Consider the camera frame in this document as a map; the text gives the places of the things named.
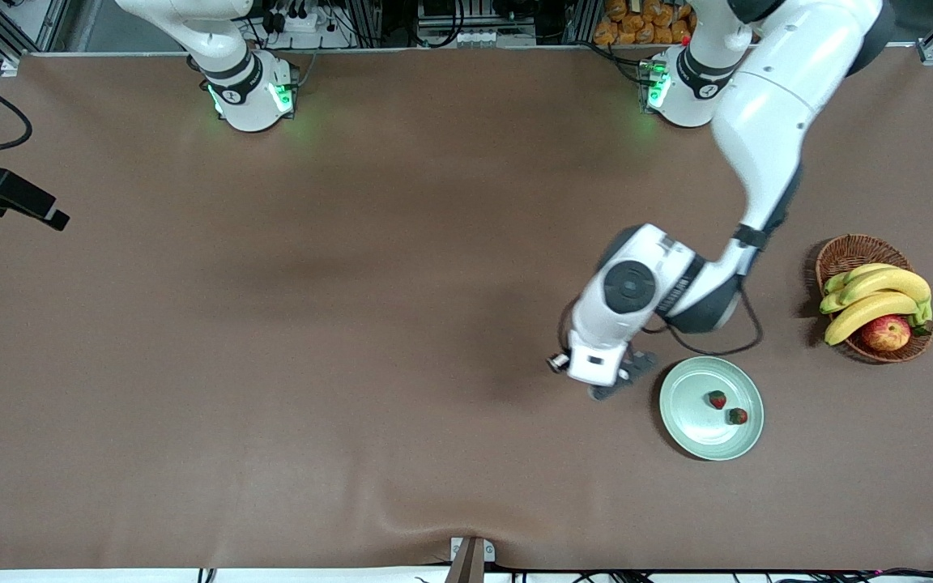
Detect pale green round plate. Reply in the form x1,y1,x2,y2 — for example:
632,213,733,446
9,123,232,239
659,356,765,462

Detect brown table cloth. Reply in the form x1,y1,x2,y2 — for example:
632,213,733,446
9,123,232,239
0,49,933,572

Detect brown wicker basket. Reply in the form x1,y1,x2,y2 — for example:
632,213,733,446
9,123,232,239
815,234,933,364

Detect white power strip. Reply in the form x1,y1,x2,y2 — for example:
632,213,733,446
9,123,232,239
268,0,331,35

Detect red apple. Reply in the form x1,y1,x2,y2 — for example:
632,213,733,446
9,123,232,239
860,315,913,353

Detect bag of orange bread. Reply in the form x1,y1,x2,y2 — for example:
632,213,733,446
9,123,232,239
594,0,698,46

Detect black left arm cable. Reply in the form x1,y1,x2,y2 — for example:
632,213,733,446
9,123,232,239
557,279,763,359

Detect metal table edge bracket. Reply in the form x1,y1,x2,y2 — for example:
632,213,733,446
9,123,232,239
444,536,496,583

